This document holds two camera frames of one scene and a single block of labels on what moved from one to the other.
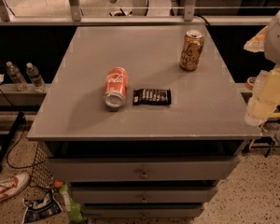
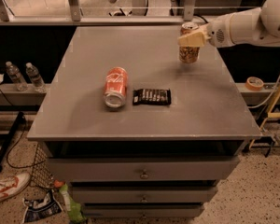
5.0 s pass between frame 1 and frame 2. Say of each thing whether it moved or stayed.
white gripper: moved
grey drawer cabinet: stayed
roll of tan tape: stayed
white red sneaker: stayed
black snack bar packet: stayed
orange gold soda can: moved
